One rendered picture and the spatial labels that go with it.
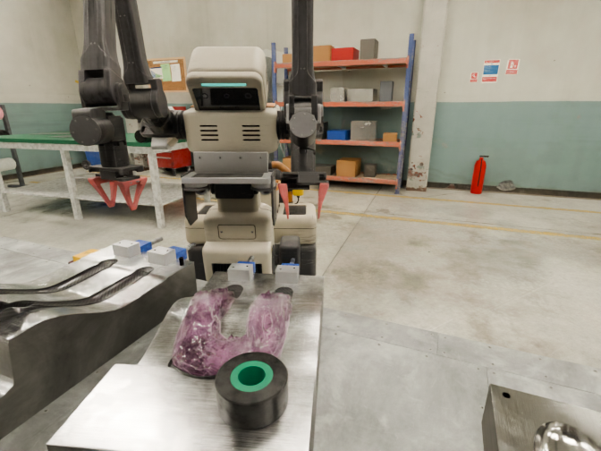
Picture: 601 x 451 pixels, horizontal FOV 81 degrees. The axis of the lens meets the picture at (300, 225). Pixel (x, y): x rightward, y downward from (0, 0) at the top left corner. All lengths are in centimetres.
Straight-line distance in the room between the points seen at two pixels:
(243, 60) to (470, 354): 88
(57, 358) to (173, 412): 28
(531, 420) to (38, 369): 66
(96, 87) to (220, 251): 57
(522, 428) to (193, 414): 38
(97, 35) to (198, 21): 638
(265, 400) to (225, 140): 83
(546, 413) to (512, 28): 567
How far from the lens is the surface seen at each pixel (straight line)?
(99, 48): 90
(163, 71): 765
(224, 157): 107
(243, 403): 40
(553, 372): 77
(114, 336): 73
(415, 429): 59
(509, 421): 54
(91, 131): 80
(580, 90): 614
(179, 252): 87
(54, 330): 66
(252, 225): 113
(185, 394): 47
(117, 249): 94
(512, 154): 602
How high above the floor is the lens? 123
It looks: 19 degrees down
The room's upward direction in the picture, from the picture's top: straight up
